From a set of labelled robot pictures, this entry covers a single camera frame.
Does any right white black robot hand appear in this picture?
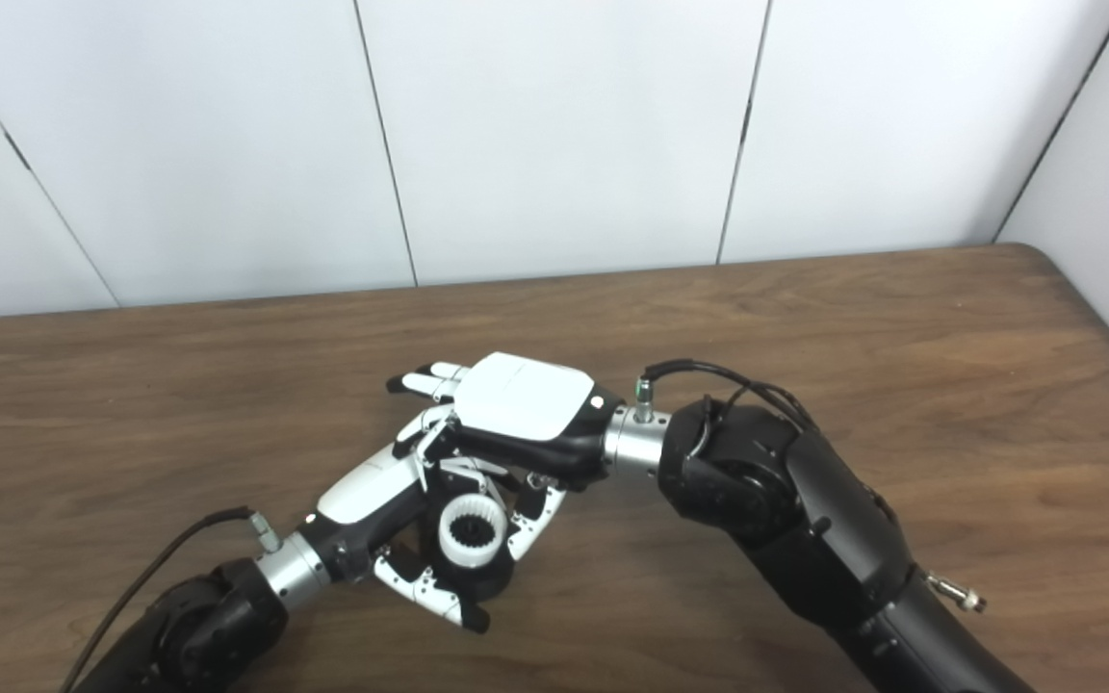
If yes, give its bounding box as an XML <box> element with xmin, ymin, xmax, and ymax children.
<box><xmin>385</xmin><ymin>351</ymin><xmax>625</xmax><ymax>562</ymax></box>

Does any round black plastic part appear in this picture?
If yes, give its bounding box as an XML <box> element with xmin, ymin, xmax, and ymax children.
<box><xmin>420</xmin><ymin>510</ymin><xmax>519</xmax><ymax>604</ymax></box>

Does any white plastic ring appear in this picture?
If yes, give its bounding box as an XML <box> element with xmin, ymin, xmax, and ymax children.
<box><xmin>438</xmin><ymin>492</ymin><xmax>507</xmax><ymax>567</ymax></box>

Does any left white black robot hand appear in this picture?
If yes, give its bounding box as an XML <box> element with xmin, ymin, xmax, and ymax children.
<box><xmin>302</xmin><ymin>443</ymin><xmax>509</xmax><ymax>634</ymax></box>

